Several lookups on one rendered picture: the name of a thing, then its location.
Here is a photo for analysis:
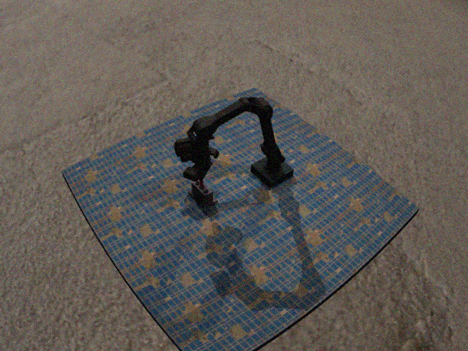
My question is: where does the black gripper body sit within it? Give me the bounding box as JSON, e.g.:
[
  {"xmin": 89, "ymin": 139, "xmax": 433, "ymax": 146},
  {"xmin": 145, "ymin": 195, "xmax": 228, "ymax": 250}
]
[{"xmin": 183, "ymin": 146, "xmax": 219, "ymax": 182}]

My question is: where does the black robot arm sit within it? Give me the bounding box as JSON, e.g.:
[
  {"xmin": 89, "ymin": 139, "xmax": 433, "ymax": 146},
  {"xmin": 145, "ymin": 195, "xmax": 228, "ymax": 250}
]
[{"xmin": 173, "ymin": 97, "xmax": 286, "ymax": 174}]

